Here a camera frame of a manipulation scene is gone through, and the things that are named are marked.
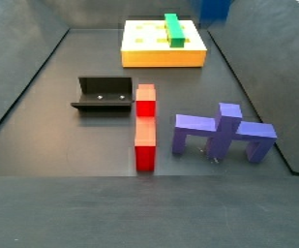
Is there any blue block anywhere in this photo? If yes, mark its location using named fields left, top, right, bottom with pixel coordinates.
left=199, top=0, right=232, bottom=22

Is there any yellow slotted board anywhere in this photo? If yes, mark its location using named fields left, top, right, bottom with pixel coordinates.
left=120, top=20, right=207, bottom=68

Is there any red cross-shaped block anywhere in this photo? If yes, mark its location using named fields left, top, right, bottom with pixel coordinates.
left=135, top=84, right=156, bottom=171

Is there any purple cross-shaped block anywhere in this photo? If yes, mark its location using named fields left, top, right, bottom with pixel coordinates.
left=172, top=103, right=277, bottom=163

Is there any green flat block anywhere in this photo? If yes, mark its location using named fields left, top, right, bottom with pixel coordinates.
left=164, top=14, right=185, bottom=47

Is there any black angle bracket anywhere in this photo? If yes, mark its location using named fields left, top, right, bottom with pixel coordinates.
left=69, top=76, right=133, bottom=110

